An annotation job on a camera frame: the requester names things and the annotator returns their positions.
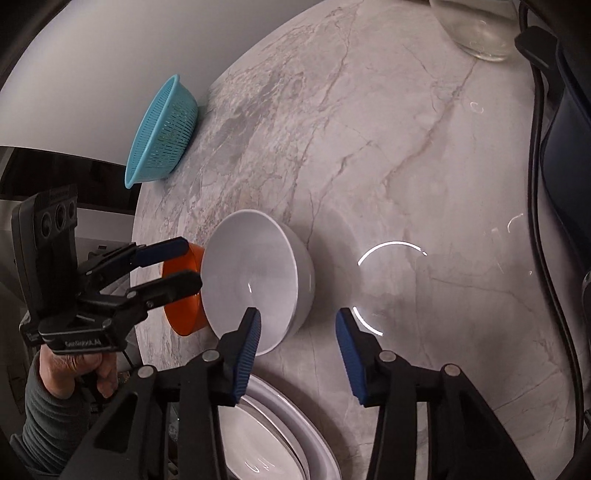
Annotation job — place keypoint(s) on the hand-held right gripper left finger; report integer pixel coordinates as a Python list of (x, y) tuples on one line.
[(247, 355)]

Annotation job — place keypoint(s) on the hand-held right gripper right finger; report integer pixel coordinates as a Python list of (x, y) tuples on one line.
[(351, 355)]

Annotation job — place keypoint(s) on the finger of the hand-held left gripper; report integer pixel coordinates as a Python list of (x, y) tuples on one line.
[(161, 251), (175, 284)]

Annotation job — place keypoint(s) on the orange bowl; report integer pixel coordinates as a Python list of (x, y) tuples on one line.
[(184, 318)]

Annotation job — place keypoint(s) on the small white bowl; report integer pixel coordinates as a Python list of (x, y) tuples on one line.
[(258, 277)]

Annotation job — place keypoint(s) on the shallow white bowl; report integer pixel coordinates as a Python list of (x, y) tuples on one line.
[(249, 438)]

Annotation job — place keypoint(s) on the large white plate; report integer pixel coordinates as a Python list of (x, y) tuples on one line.
[(318, 450)]

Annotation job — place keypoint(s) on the person's left forearm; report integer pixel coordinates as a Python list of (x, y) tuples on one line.
[(46, 429)]

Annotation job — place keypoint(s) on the person's left hand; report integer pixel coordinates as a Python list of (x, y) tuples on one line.
[(74, 369)]

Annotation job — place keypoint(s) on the teal plastic colander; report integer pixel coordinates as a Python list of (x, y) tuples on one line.
[(161, 134)]

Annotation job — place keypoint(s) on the navy electric cooker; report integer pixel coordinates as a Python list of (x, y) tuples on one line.
[(572, 152)]

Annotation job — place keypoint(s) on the clear glass jar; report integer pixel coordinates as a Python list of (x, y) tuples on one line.
[(475, 27)]

